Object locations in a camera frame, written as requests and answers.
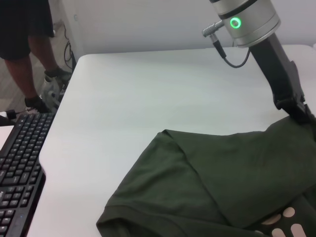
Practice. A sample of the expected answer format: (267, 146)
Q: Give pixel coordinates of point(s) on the dark green printed t-shirt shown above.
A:
(197, 185)

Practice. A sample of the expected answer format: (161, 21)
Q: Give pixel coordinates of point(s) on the small black adapter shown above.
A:
(11, 114)

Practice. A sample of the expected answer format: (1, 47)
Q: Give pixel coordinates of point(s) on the grey chair base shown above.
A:
(50, 91)

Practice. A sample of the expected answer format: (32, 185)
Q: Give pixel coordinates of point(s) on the person in black shorts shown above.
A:
(14, 29)

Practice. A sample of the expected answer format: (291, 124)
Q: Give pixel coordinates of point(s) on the white paper sheet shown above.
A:
(5, 135)

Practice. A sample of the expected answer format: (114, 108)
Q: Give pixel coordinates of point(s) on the black computer keyboard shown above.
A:
(19, 160)

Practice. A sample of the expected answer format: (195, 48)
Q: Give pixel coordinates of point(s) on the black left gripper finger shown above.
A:
(298, 111)

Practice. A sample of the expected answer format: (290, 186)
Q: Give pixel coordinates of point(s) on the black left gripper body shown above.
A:
(279, 76)

